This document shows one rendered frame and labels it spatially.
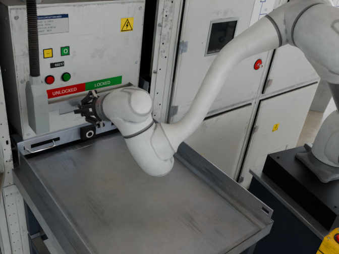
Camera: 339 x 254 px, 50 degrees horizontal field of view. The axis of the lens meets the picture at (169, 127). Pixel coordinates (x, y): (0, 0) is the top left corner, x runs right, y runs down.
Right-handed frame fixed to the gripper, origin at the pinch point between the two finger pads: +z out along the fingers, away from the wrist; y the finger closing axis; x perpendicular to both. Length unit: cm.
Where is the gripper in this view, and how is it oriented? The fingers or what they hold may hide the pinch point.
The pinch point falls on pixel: (81, 110)
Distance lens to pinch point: 134.4
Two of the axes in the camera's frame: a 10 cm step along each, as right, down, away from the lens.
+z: -6.0, 0.1, 8.0
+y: 2.0, 9.7, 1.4
